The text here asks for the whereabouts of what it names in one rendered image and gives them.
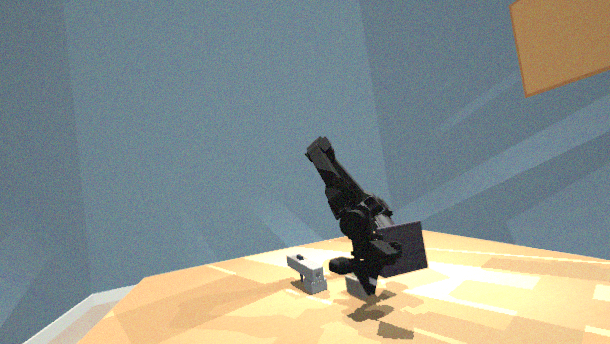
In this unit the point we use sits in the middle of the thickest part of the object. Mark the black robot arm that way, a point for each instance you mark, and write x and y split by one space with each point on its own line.
355 206

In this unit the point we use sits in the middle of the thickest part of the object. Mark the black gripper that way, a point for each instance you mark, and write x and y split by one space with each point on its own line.
363 269

